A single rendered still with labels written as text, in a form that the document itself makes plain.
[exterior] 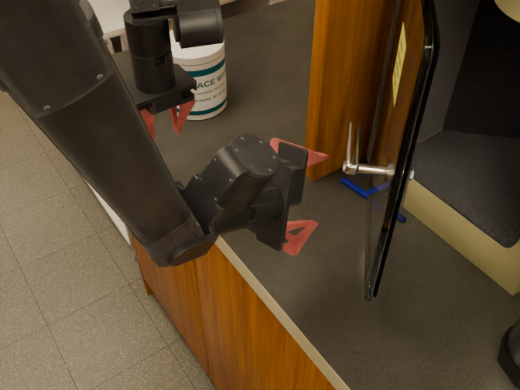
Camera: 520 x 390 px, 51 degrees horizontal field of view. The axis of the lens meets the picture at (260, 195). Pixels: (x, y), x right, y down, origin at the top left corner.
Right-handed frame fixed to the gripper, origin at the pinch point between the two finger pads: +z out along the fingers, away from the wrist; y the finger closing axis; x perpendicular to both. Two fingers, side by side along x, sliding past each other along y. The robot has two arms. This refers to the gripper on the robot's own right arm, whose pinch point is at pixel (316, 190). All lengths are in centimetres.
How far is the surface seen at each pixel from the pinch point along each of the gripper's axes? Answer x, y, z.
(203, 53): 40.7, 13.6, 10.2
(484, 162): -6.6, 2.3, 35.4
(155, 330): 90, -84, 36
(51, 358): 104, -92, 6
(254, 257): 11.5, -15.1, 1.3
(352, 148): -7.0, 7.8, -2.9
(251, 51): 57, 13, 38
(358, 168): -9.3, 6.2, -4.3
